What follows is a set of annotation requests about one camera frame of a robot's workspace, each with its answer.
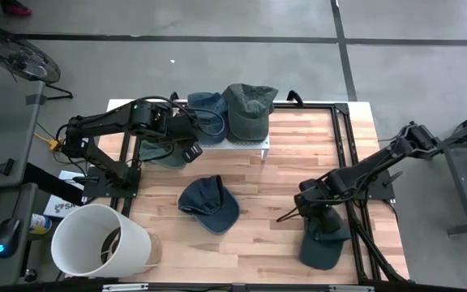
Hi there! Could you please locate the white printed cardboard box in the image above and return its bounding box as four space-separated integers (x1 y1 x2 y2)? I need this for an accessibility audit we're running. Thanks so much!
42 170 87 220

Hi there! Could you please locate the black aluminium extrusion frame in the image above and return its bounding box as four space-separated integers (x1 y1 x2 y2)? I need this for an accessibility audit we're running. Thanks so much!
109 99 411 285

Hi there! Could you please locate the white and yellow can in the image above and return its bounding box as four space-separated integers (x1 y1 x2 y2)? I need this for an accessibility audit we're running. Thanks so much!
28 213 53 236

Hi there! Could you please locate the white lampshade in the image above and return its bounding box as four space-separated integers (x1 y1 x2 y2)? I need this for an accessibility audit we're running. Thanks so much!
49 202 153 279

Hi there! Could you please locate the white perforated metal rack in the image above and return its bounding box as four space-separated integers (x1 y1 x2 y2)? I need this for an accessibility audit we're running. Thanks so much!
199 135 271 161

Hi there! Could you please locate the dark green baseball cap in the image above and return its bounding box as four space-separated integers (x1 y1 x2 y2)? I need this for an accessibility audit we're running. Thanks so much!
138 140 188 170

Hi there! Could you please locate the silver metal bracket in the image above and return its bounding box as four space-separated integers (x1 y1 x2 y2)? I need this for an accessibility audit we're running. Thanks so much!
102 283 149 292
328 285 375 292

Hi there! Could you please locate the black slanted bar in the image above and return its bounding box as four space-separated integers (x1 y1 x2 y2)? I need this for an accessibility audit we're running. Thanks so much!
23 161 87 206

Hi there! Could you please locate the dark teal baseball cap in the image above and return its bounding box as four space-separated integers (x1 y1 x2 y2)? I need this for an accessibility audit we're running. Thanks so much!
298 206 353 272

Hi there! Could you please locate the black wedge block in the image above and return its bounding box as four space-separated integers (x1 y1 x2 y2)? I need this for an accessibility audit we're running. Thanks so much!
0 157 15 176

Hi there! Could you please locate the black floor fan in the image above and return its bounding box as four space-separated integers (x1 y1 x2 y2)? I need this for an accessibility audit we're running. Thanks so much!
0 19 75 101

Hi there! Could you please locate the grey tape strip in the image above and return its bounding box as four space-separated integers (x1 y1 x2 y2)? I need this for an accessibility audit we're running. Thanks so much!
24 92 48 106

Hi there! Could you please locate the navy blue baseball cap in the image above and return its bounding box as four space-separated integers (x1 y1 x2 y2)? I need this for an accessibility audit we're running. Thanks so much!
177 174 242 236
186 92 230 146

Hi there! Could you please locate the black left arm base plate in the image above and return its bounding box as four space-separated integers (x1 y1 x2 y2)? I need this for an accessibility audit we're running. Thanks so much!
82 166 142 200

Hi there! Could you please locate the black computer mouse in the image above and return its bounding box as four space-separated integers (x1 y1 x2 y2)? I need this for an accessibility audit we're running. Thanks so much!
0 217 22 260

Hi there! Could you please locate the yellow power plug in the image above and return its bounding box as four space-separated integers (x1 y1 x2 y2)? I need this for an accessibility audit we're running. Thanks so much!
33 132 63 152

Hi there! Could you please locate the person's red shoe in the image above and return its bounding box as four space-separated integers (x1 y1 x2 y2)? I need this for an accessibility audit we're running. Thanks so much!
0 0 32 17

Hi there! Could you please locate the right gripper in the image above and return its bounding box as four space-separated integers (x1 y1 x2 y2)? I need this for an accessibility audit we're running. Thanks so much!
276 178 332 224

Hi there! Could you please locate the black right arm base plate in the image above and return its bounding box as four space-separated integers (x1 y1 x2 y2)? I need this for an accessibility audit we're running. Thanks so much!
366 169 396 200

